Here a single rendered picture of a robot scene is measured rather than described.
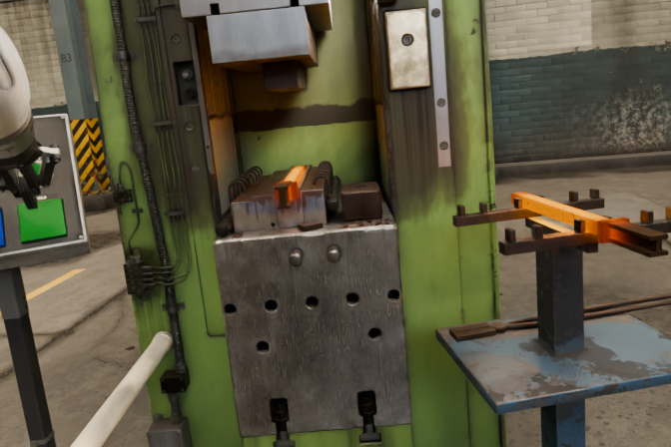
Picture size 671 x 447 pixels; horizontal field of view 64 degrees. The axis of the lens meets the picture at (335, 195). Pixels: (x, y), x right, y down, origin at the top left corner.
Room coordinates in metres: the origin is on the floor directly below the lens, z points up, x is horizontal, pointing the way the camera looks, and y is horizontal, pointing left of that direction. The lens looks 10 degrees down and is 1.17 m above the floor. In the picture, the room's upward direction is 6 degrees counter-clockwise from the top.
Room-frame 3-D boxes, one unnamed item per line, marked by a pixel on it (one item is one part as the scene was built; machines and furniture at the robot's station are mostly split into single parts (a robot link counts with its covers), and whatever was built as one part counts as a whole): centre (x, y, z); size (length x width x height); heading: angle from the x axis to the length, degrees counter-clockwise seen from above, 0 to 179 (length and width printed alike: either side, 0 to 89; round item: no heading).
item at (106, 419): (1.04, 0.47, 0.62); 0.44 x 0.05 x 0.05; 178
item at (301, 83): (1.37, 0.09, 1.24); 0.30 x 0.07 x 0.06; 178
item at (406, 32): (1.25, -0.19, 1.27); 0.09 x 0.02 x 0.17; 88
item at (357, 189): (1.18, -0.06, 0.95); 0.12 x 0.08 x 0.06; 178
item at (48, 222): (0.98, 0.55, 1.01); 0.07 x 0.05 x 0.07; 113
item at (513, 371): (0.95, -0.40, 0.67); 0.40 x 0.30 x 0.02; 97
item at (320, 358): (1.34, 0.06, 0.69); 0.56 x 0.38 x 0.45; 178
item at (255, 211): (1.33, 0.12, 0.96); 0.42 x 0.20 x 0.09; 178
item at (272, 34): (1.33, 0.12, 1.32); 0.42 x 0.20 x 0.10; 178
